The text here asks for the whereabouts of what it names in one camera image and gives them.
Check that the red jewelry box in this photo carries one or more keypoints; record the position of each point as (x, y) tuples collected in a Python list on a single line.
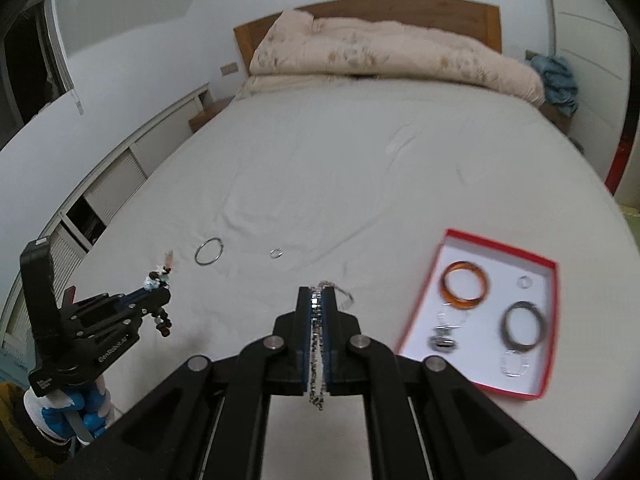
[(480, 357)]

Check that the dark window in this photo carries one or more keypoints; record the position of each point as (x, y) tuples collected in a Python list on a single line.
[(30, 60)]

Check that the silver jewelry cluster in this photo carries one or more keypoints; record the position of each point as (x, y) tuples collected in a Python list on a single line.
[(442, 342)]

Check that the person's left hand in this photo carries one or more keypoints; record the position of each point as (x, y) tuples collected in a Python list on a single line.
[(65, 405)]

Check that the beige pillow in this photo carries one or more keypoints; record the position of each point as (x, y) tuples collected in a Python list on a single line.
[(260, 85)]

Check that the blue clothes pile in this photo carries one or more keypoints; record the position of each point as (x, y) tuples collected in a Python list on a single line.
[(555, 80)]

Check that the dark green bangle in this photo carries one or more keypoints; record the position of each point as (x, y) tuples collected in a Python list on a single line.
[(505, 327)]

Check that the clear plastic wand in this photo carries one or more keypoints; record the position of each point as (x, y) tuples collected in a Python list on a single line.
[(76, 102)]

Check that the beige floral quilt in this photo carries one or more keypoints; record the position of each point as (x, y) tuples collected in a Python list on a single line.
[(390, 55)]

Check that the white panelled wardrobe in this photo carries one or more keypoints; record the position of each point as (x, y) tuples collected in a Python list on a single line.
[(590, 50)]

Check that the wooden nightstand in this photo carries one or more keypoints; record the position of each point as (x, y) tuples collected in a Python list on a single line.
[(205, 115), (557, 117)]

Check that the amber bangle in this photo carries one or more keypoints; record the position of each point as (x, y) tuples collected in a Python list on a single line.
[(445, 287)]

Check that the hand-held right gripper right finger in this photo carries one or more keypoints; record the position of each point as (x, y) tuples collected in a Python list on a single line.
[(327, 355)]

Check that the wall switch panel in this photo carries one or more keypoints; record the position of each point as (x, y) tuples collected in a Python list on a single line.
[(229, 68)]

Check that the wooden headboard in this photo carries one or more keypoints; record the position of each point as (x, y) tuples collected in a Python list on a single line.
[(400, 15)]

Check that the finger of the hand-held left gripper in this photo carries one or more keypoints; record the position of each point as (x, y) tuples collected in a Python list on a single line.
[(147, 309), (140, 295)]

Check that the thin silver bangle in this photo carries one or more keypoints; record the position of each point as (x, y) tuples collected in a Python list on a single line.
[(196, 252)]

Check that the red object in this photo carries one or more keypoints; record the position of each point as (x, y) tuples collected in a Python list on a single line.
[(617, 160)]

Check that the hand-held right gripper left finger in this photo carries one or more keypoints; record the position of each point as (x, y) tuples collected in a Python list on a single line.
[(301, 355)]

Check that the low white shutter cabinet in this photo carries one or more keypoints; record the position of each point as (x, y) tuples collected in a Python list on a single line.
[(115, 170)]

